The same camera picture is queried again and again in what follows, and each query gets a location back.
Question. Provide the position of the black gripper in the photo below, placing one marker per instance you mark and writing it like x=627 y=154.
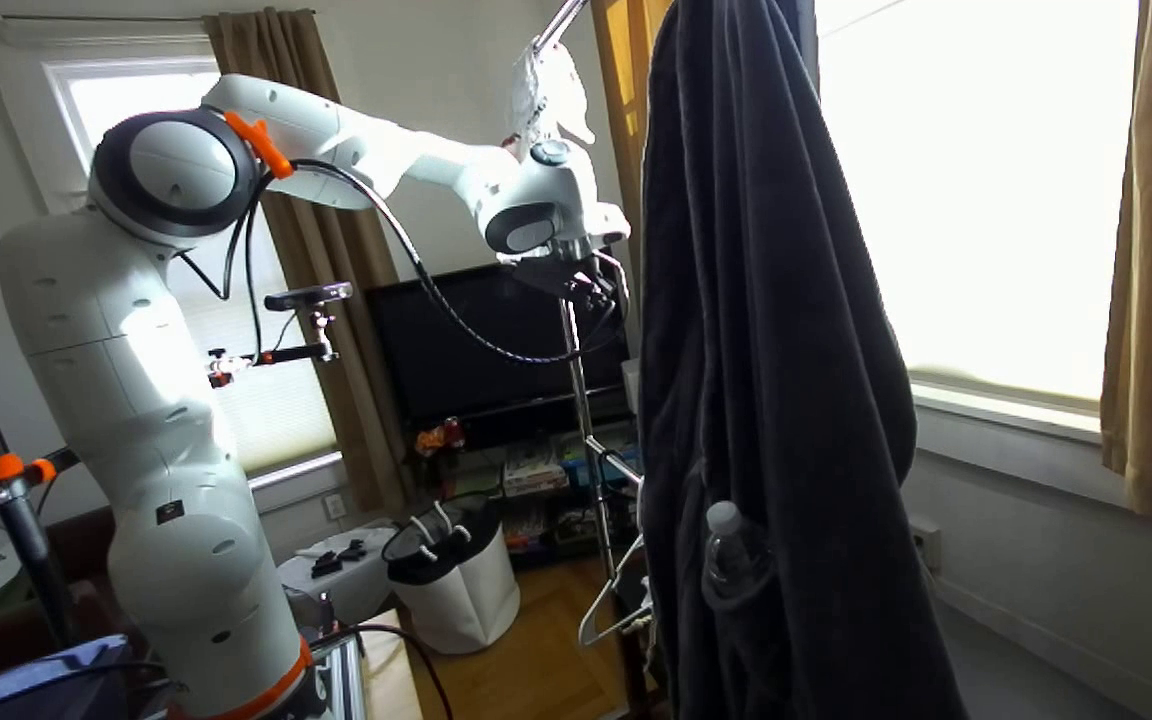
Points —
x=571 y=275

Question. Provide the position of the white patterned silk scarf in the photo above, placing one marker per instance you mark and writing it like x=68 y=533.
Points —
x=551 y=103

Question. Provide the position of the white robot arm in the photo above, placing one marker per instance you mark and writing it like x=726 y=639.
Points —
x=125 y=383

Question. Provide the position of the black television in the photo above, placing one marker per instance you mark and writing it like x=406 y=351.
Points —
x=490 y=355

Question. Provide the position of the media shelf with items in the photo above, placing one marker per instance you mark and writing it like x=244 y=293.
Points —
x=553 y=498

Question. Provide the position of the brown curtain by back window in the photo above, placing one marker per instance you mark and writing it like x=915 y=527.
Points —
x=325 y=244

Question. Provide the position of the metal garment rack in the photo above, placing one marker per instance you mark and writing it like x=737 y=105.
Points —
x=635 y=665

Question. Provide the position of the white bag with black trim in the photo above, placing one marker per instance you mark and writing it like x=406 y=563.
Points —
x=453 y=584

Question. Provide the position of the white plastic hanger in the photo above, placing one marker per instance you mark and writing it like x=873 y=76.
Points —
x=623 y=607

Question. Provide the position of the dark hanging coat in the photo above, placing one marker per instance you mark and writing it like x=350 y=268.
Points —
x=775 y=398

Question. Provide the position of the black camera on boom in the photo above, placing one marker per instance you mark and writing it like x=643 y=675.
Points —
x=301 y=332

